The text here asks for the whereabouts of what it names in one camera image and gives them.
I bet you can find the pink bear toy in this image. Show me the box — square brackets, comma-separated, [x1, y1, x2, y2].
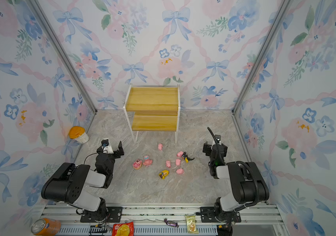
[133, 159, 142, 170]

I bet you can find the pink toy with blue bow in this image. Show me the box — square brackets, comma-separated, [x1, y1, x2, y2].
[143, 155, 153, 167]

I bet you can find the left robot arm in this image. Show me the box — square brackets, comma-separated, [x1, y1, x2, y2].
[41, 139, 124, 223]

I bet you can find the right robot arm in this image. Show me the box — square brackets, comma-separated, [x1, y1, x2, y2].
[196, 127, 269, 225]

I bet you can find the black yellow duck toy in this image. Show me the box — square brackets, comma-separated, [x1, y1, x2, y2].
[182, 152, 194, 163]

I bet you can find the pink pig toy lying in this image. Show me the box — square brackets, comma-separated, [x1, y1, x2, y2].
[176, 168, 184, 175]

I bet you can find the wooden two-tier shelf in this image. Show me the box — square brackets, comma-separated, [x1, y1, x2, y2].
[123, 84, 181, 143]

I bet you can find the yellow bear toy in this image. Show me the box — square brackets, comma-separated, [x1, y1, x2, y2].
[159, 170, 170, 180]

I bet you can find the green snack packet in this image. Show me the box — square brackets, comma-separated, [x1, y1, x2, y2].
[185, 215, 199, 234]

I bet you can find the red snack packet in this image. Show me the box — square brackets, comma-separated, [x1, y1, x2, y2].
[112, 222, 134, 236]

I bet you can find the purple wrapped candy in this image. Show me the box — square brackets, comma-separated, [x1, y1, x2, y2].
[164, 218, 179, 228]

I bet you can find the orange soda can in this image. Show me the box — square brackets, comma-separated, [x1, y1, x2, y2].
[31, 218, 61, 236]

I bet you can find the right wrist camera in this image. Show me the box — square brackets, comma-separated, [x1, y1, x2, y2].
[213, 135, 222, 145]

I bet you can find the aluminium rail base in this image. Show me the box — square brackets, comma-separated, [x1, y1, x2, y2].
[41, 203, 289, 236]

